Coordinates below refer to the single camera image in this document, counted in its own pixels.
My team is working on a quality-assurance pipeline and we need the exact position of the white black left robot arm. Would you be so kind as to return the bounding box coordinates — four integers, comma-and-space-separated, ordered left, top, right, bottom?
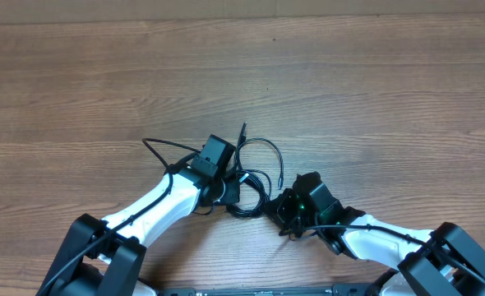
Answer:
39, 167, 240, 295

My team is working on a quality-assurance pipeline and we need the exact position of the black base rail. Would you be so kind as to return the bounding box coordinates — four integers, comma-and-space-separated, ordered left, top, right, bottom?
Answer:
133, 281, 381, 296

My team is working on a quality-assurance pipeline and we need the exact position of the black USB-C cable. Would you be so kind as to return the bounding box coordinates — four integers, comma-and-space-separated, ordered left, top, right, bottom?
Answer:
233, 121, 285, 191

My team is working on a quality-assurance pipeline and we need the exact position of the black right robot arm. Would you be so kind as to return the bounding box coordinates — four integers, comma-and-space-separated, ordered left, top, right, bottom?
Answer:
263, 185, 485, 295

